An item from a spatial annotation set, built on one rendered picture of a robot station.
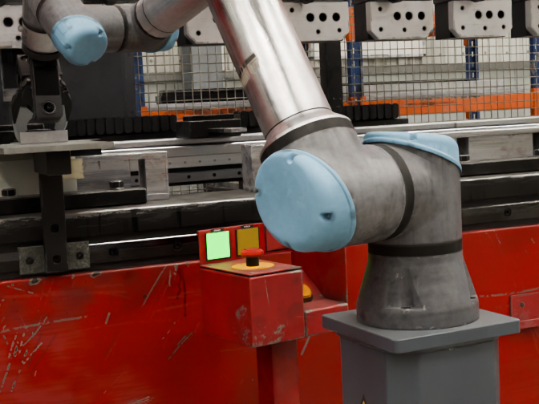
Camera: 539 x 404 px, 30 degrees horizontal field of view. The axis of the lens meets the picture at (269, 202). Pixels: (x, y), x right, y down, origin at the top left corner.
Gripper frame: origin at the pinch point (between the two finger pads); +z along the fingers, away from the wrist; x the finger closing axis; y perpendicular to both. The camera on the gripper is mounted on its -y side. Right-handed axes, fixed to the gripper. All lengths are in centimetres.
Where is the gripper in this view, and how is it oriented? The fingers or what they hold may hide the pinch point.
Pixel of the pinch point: (39, 139)
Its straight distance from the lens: 188.0
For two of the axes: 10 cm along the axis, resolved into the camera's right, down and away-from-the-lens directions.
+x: -9.3, 0.8, -3.6
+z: -2.0, 7.1, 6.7
